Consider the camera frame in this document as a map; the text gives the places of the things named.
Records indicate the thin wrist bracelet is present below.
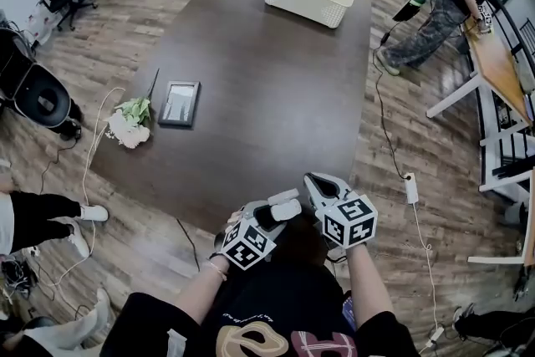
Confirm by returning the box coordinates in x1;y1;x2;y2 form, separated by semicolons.
207;257;229;281

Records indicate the white power strip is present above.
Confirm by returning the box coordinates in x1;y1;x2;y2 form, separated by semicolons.
404;173;419;205

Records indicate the small white power adapter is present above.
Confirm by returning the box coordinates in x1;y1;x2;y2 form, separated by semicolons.
425;325;446;348

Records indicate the small white case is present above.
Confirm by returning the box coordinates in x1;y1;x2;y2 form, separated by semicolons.
269;198;303;222

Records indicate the black picture frame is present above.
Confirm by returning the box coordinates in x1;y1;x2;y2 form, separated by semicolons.
157;80;201;128

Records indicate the person's right forearm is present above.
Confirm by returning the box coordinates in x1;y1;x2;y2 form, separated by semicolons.
345;242;396;327

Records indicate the white plastic bag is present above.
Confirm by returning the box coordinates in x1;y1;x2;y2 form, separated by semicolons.
24;8;55;47

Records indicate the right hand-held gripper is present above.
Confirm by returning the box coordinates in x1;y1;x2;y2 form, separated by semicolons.
303;171;379;250

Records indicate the wooden desk with white legs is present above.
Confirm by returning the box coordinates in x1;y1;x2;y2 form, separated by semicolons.
425;18;535;130

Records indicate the black green backpack pod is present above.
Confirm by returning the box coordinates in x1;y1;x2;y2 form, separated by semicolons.
392;0;427;23

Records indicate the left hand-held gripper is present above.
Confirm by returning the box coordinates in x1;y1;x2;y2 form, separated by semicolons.
220;200;289;272

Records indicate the white power cable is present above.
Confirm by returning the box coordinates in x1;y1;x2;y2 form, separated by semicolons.
53;86;126;289
411;202;440;331

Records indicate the person's left hand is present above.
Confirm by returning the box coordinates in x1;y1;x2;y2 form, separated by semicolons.
213;209;247;250

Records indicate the person's black printed shirt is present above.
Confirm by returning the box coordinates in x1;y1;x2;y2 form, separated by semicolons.
99;258;419;357

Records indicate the black round backpack pod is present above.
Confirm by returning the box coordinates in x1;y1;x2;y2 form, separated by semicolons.
0;27;72;129

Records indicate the white artificial flower bouquet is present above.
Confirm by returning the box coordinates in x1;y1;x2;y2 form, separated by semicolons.
104;68;161;150

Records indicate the person's left forearm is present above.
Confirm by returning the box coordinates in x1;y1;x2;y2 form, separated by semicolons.
175;252;230;325

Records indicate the black power cable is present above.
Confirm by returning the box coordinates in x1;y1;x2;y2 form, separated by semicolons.
176;218;201;271
374;23;409;181

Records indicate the white metal rack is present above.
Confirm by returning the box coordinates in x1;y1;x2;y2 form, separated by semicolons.
467;125;535;267

